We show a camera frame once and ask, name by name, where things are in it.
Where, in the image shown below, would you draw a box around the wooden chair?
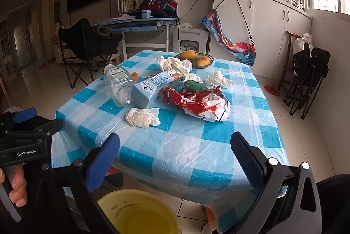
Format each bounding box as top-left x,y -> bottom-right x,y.
278,30 -> 304,106

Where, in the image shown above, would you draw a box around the blue study desk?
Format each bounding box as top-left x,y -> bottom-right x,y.
98,17 -> 178,60

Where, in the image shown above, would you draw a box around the black folding camp chair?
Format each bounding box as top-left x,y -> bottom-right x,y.
57,18 -> 123,89

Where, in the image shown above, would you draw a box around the white cabinet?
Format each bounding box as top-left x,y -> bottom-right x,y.
212,0 -> 313,79

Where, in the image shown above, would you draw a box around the yellow plastic bucket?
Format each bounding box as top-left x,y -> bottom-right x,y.
97,189 -> 181,234

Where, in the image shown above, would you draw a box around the white tissue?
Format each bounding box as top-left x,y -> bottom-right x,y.
125,107 -> 161,129
205,69 -> 236,90

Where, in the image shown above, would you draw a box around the dark blue red backpack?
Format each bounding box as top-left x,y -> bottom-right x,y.
139,0 -> 181,19

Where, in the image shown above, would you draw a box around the row of books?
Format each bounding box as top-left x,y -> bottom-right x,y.
117,0 -> 144,13

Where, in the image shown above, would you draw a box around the red slippers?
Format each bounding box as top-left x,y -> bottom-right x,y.
264,84 -> 281,96

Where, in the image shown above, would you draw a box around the red snack bag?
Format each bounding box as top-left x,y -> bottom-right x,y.
159,85 -> 231,122

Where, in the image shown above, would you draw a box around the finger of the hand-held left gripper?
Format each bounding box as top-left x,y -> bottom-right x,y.
12,107 -> 38,124
34,118 -> 63,139

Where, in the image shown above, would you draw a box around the colourful printed kite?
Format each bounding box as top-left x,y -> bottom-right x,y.
202,9 -> 257,66

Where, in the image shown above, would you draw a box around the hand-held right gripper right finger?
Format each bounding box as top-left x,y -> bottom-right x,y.
216,131 -> 322,234

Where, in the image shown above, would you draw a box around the dark wire fruit basket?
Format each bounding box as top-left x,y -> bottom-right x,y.
175,52 -> 215,69

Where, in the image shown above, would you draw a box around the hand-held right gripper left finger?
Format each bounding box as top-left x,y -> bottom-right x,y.
24,132 -> 121,234

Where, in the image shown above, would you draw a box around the person's left hand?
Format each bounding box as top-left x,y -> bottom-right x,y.
0,165 -> 28,208

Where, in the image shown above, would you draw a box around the white plastic sack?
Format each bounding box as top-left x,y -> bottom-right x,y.
293,33 -> 313,60

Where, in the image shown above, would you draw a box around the white plastic bag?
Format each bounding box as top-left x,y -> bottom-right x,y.
157,56 -> 203,83

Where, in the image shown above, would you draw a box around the white plastic stool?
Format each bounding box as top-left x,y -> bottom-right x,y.
172,24 -> 210,54

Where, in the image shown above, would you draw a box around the light blue carton box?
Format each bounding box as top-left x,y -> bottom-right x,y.
131,66 -> 189,109

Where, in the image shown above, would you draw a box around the green knitted toy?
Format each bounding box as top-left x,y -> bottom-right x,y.
184,80 -> 210,93

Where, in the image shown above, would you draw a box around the clear plastic jar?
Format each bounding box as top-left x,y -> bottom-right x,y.
103,65 -> 137,108

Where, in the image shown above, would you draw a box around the round yellow mango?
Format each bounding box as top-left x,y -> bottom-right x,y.
195,56 -> 211,67

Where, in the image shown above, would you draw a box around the long yellow mango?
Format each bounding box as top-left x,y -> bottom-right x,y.
179,50 -> 197,60

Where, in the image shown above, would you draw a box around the black hanging cord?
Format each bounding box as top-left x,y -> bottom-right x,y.
214,0 -> 255,46

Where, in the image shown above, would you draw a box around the black folded chair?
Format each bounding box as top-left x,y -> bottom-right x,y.
286,47 -> 331,120

